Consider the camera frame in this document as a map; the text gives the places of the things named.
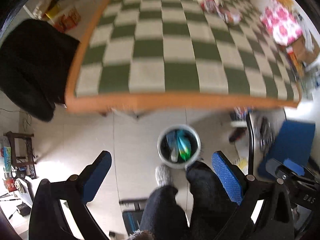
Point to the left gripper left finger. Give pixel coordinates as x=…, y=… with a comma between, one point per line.
x=47, y=220

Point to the blue green snack bag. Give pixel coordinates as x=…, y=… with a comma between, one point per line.
x=183, y=144

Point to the pink flower tissue pack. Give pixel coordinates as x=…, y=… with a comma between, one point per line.
x=280, y=24

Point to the red black slipper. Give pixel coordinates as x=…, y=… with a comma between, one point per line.
x=237, y=134

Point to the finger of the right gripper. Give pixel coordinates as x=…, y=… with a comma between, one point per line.
x=294, y=167

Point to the red white snack bag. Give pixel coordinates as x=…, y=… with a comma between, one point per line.
x=211, y=6

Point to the left black trouser leg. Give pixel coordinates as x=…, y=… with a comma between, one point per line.
x=163, y=217

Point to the black blue weight bench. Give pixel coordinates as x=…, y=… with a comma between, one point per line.
x=132, y=211

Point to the black jacket on chair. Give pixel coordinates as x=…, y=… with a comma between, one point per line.
x=35, y=63

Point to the blue office chair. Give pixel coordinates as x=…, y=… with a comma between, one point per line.
x=273, y=135

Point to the dark wooden stool rack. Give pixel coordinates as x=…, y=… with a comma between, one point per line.
x=22, y=154

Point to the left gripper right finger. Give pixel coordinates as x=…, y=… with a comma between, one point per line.
x=275, y=219

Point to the left grey fuzzy slipper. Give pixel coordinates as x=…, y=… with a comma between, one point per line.
x=163, y=176

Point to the white trash bin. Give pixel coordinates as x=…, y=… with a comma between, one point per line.
x=168, y=149

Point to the orange table edge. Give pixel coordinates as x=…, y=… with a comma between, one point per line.
x=150, y=102

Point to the yellow smiley plastic bag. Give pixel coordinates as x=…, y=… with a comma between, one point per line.
x=242, y=163

